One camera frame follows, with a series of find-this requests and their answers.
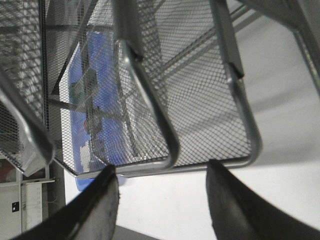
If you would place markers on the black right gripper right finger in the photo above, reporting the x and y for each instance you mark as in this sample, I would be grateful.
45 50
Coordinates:
238 213

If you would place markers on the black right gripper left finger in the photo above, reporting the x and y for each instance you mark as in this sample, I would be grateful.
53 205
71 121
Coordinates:
92 215

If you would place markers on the silver mesh tray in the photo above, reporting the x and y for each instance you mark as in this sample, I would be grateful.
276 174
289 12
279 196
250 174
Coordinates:
193 61
156 138
24 138

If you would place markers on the white circuit breaker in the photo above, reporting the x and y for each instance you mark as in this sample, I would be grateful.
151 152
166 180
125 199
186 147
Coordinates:
87 159

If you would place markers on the blue plastic tray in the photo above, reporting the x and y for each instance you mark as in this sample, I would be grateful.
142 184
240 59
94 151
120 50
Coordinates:
116 143

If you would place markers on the green terminal block module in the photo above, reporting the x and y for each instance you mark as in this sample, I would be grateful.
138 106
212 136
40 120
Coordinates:
82 93

